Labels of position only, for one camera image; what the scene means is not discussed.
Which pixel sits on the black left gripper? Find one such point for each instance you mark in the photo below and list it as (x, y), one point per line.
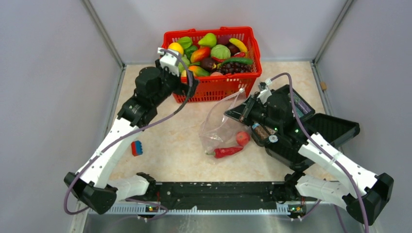
(183, 88)

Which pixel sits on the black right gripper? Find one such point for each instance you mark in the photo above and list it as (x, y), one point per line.
(242, 113)

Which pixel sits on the red apple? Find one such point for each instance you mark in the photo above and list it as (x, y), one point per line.
(242, 138)

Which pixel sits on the yellow apple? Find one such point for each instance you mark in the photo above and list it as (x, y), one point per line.
(176, 47)

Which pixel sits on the clear zip top bag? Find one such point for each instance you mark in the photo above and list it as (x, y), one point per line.
(219, 131)

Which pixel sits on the red chili pepper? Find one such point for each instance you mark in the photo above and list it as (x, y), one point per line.
(224, 152)

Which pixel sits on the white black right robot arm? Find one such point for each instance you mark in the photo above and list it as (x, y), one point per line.
(307, 142)

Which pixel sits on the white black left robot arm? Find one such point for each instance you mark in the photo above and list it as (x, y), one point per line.
(90, 184)

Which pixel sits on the green cabbage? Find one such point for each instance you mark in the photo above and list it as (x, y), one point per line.
(186, 61)

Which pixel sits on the black open tool case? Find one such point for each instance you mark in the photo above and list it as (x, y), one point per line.
(336, 131)

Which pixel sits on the red plastic shopping basket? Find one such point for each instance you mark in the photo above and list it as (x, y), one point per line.
(217, 87)

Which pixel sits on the orange green mango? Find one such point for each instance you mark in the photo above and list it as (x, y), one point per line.
(200, 54)

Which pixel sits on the dark purple grape bunch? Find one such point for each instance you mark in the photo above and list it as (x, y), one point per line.
(234, 68)

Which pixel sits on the green cucumber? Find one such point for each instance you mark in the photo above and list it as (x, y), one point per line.
(240, 60)

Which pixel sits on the green pear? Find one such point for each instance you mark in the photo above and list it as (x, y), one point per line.
(209, 40)

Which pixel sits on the yellow banana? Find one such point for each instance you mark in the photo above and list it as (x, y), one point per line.
(236, 45)

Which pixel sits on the red blue toy block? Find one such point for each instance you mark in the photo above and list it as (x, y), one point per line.
(136, 148)

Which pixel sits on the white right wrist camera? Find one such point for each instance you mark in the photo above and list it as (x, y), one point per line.
(264, 90)

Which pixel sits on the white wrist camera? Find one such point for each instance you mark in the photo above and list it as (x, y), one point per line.
(170, 59)
(264, 90)

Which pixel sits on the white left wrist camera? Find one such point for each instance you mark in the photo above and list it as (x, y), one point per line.
(170, 59)

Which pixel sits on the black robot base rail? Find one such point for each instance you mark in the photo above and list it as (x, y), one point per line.
(275, 198)

